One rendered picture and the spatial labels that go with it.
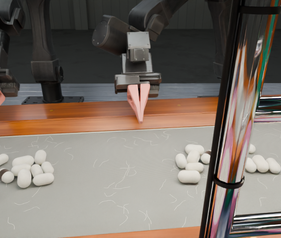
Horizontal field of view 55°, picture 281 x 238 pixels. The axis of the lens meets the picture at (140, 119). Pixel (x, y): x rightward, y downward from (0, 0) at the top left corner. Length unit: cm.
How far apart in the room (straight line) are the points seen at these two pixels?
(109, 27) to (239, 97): 44
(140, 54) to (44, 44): 43
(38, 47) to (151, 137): 47
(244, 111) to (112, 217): 28
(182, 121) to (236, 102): 45
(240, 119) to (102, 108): 51
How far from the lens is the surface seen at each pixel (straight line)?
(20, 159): 54
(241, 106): 20
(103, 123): 63
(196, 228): 38
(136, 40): 54
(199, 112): 67
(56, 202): 46
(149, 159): 53
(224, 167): 22
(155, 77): 59
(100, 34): 60
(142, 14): 64
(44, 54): 89
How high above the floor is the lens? 105
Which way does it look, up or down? 27 degrees down
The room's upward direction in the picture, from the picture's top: straight up
